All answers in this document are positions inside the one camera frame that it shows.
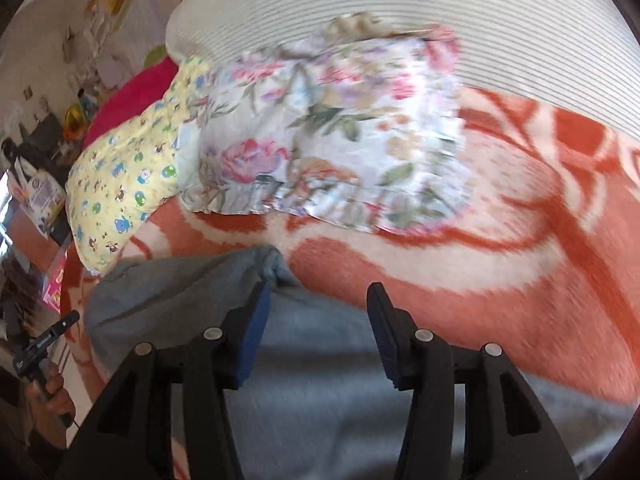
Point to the floral pillow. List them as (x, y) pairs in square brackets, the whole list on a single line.
[(325, 130)]

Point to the white printed bag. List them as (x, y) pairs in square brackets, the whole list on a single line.
[(40, 195)]

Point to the orange and white patterned blanket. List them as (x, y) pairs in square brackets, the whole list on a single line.
[(500, 280)]

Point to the yellow animal print pillow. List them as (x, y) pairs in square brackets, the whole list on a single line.
[(125, 180)]

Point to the person's left hand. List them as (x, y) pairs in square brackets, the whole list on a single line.
[(52, 400)]

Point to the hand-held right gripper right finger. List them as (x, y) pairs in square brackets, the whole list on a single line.
[(384, 336)]

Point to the pink plush cushion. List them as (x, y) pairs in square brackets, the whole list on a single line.
[(132, 97)]

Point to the grey pants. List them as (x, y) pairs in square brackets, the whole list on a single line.
[(310, 400)]

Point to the white striped pillow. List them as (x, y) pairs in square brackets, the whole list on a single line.
[(475, 20)]

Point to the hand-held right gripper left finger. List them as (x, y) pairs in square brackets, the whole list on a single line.
[(254, 336)]

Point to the pink box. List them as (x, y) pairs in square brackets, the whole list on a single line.
[(54, 285)]

